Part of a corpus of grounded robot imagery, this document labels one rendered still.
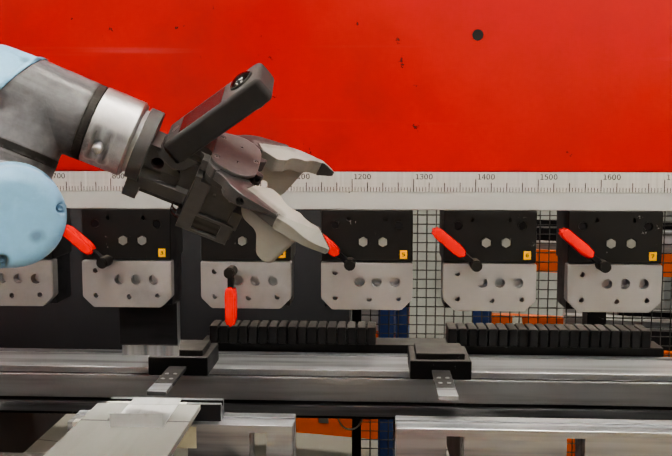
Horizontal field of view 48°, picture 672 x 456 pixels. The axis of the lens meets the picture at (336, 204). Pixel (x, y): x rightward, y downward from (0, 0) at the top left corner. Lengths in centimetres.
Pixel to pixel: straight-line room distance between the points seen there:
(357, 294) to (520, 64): 45
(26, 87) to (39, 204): 18
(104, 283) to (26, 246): 75
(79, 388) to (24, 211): 115
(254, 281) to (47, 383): 61
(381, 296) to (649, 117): 51
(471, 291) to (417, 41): 41
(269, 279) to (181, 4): 47
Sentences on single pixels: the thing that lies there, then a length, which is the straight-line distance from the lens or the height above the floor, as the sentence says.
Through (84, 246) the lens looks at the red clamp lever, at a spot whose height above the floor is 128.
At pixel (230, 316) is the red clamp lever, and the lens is 125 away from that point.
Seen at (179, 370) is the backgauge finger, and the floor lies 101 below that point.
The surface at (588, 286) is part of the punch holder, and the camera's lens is 130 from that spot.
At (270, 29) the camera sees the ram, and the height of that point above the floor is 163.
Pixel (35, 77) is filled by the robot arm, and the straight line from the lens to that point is 74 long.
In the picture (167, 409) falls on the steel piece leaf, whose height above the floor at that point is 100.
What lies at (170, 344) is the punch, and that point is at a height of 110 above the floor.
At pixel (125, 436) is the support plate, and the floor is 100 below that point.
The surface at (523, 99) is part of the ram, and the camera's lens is 126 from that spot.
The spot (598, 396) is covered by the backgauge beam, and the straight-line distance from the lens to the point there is 166.
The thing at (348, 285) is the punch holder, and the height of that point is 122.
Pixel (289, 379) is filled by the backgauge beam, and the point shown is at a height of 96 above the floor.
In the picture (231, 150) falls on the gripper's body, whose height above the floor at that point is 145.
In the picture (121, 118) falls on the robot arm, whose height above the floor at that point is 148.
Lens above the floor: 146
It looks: 5 degrees down
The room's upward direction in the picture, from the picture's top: straight up
